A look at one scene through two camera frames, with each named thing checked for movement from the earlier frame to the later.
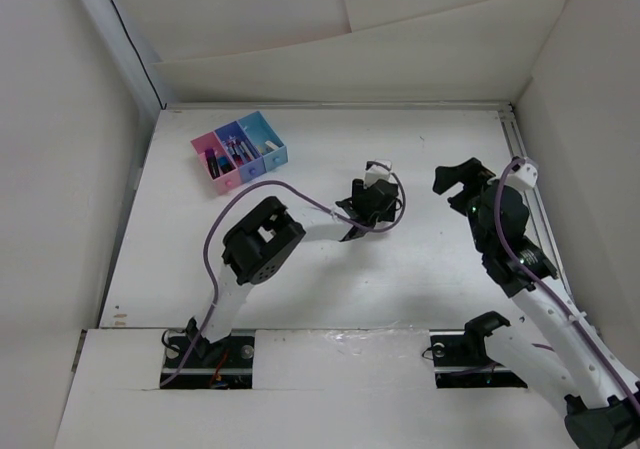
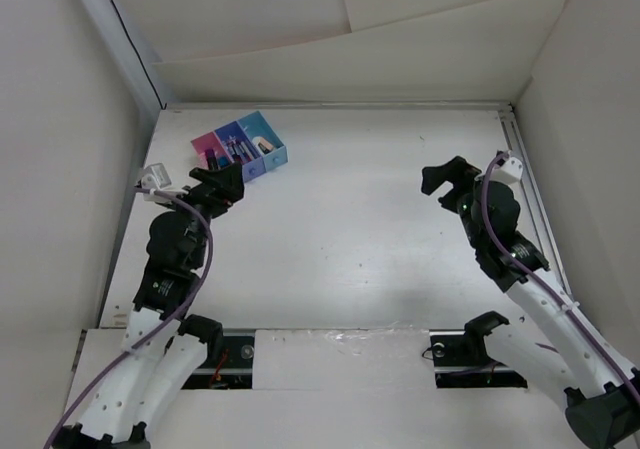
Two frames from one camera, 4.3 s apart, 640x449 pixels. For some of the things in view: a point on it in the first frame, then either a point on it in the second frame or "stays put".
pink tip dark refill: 238,153 stays put
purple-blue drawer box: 245,154 stays put
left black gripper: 359,189 → 219,188
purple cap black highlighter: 212,163 stays put
